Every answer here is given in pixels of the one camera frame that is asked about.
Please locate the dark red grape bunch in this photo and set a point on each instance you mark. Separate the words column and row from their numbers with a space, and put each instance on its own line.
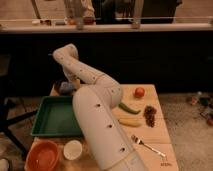
column 149, row 114

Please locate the purple bowl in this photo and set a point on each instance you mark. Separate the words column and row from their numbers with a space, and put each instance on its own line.
column 64, row 87

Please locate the green chili pepper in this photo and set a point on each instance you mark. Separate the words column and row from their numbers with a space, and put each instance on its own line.
column 124, row 107

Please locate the green plastic tray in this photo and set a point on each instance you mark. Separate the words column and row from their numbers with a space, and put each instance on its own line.
column 55, row 118

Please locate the yellow banana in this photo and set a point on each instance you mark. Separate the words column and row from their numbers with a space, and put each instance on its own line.
column 131, row 123

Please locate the silver metal fork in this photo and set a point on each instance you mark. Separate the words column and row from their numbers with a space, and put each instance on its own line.
column 139, row 141

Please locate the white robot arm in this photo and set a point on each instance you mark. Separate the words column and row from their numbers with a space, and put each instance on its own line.
column 93, row 104

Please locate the orange bowl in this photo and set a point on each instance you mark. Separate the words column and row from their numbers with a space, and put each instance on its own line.
column 43, row 156

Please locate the white round cup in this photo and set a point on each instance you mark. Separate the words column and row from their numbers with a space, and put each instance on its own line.
column 73, row 150

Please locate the red tomato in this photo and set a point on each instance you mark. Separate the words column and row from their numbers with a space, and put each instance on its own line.
column 139, row 92

